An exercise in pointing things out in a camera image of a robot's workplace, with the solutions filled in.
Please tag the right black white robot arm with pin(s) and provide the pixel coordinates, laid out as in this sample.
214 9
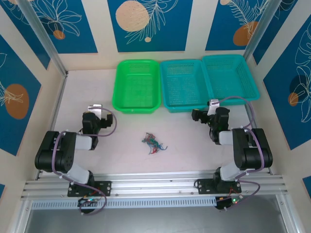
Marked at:
252 157

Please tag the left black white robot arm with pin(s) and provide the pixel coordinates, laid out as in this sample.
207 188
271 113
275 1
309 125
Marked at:
65 162

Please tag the teal plastic basket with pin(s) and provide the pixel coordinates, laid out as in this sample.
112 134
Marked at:
184 85
230 77

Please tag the green plastic basket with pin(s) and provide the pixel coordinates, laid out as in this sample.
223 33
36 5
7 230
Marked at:
136 85

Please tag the aluminium cross beam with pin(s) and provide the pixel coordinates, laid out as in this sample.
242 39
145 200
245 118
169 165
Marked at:
155 184

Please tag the grey metal panel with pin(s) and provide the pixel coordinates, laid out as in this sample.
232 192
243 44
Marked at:
155 221

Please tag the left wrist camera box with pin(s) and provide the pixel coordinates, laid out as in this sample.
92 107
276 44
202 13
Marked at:
96 109

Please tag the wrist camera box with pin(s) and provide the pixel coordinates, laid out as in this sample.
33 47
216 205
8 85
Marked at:
96 109
213 104

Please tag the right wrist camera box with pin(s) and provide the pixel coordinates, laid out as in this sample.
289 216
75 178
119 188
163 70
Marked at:
213 104

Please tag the blue floral wall panel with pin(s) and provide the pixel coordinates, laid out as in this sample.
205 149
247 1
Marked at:
170 36
24 136
73 29
272 29
218 24
26 36
279 109

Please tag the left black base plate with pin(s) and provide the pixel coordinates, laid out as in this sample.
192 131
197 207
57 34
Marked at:
107 188

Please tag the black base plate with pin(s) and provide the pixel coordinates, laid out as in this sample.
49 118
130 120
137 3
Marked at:
107 188
201 187

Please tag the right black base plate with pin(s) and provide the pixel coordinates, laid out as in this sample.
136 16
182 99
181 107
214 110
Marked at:
201 187

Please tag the aluminium corner post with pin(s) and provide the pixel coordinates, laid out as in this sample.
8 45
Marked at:
257 29
48 46

